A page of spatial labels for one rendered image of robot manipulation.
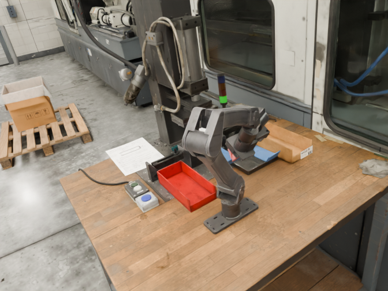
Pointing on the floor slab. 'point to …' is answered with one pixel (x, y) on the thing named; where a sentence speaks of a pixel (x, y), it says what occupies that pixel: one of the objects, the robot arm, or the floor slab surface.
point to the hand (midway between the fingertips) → (233, 159)
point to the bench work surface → (130, 217)
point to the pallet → (6, 138)
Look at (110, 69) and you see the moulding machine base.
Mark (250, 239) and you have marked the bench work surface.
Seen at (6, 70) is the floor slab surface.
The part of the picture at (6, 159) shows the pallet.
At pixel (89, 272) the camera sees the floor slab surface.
